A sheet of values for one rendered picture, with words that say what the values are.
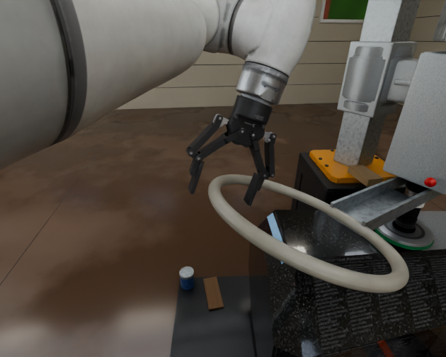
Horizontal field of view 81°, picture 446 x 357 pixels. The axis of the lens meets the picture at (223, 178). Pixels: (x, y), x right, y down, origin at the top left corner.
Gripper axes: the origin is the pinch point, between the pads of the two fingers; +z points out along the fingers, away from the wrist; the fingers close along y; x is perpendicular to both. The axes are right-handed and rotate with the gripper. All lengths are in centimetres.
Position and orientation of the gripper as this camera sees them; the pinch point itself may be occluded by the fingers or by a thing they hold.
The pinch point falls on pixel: (221, 193)
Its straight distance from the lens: 56.8
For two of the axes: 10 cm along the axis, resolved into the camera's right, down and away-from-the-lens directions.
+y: 9.0, 2.2, 3.9
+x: -3.0, -3.6, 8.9
